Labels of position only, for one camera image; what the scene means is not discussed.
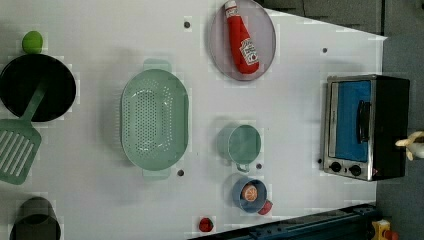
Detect green metal cup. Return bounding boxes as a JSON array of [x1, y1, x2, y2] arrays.
[[217, 124, 262, 173]]

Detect black toaster oven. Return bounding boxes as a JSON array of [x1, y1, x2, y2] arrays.
[[323, 74, 410, 182]]

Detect green lime toy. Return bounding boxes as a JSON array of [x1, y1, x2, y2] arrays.
[[22, 31, 43, 54]]

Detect dark grey cup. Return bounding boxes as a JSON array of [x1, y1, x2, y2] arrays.
[[9, 197, 62, 240]]

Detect green perforated colander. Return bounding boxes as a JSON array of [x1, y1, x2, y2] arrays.
[[120, 59, 189, 181]]

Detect red ketchup bottle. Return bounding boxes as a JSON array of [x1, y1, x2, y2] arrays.
[[224, 0, 260, 75]]

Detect dark blue crate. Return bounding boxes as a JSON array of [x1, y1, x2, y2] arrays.
[[190, 204, 382, 240]]

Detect orange slice toy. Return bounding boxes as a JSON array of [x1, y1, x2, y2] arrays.
[[241, 184, 258, 202]]

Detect grey oval plate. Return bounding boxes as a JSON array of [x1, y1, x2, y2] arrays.
[[209, 0, 276, 81]]

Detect peeled yellow banana toy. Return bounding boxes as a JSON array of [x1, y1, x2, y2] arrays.
[[395, 131, 424, 161]]

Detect red strawberry toy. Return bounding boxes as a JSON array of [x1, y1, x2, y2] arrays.
[[258, 200, 273, 215]]

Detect green slotted spatula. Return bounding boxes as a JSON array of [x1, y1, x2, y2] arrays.
[[0, 83, 47, 185]]

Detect small red fruit toy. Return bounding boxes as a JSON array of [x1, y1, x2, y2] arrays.
[[198, 217, 214, 232]]

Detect blue cup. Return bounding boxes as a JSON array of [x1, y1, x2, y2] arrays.
[[232, 177, 268, 213]]

